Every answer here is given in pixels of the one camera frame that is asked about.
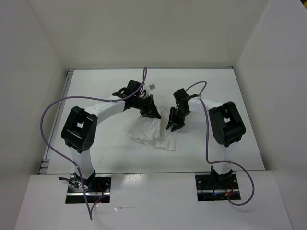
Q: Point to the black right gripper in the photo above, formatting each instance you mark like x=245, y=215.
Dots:
x=178, y=124

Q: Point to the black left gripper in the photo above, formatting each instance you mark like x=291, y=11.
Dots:
x=150, y=110

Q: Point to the white pleated skirt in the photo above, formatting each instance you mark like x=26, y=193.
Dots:
x=152, y=132

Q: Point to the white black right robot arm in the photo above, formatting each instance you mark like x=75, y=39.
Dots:
x=223, y=121

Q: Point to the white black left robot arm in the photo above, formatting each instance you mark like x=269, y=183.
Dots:
x=80, y=128

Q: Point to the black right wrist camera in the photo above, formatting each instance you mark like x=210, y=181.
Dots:
x=181, y=95

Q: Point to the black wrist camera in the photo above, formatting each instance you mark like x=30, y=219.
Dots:
x=181, y=95
x=132, y=89

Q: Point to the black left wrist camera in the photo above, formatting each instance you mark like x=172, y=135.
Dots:
x=132, y=89

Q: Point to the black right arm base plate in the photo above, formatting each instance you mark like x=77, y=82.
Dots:
x=208, y=190

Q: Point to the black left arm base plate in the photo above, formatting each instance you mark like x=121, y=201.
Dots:
x=99, y=192

